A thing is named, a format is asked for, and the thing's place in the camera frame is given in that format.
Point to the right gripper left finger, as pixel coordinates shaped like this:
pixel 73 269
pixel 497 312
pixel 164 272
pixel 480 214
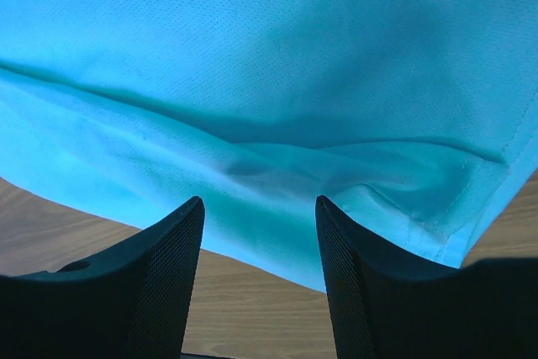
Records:
pixel 130 300

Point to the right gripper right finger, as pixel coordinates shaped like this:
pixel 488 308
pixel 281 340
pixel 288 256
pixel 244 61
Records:
pixel 386 302

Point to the teal t shirt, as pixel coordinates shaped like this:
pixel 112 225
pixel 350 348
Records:
pixel 418 118

